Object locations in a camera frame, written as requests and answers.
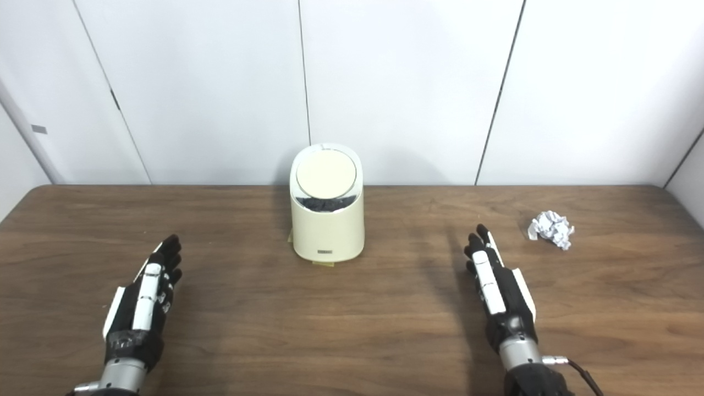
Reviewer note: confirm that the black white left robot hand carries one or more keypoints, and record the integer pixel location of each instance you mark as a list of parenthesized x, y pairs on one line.
[(146, 297)]

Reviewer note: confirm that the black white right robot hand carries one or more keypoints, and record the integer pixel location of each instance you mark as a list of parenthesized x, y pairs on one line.
[(495, 291)]

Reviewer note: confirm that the white paper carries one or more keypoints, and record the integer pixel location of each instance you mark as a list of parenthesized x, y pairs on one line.
[(551, 226)]

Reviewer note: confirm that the cream round bin lid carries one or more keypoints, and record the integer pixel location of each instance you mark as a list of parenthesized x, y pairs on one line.
[(325, 173)]

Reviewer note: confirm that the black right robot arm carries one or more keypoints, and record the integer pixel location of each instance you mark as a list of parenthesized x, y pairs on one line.
[(520, 355)]

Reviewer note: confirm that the cream-colored bin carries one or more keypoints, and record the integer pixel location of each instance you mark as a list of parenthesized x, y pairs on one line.
[(327, 231)]

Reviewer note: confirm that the black bin liner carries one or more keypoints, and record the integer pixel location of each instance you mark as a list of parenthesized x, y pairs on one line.
[(324, 204)]

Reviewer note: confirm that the wide yellow tape strip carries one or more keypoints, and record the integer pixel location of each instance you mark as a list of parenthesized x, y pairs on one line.
[(324, 264)]

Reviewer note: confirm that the grey wall label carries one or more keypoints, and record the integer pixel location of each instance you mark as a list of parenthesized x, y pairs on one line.
[(39, 130)]

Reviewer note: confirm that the black wall panel hinge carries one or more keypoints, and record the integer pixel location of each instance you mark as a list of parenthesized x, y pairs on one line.
[(115, 100)]

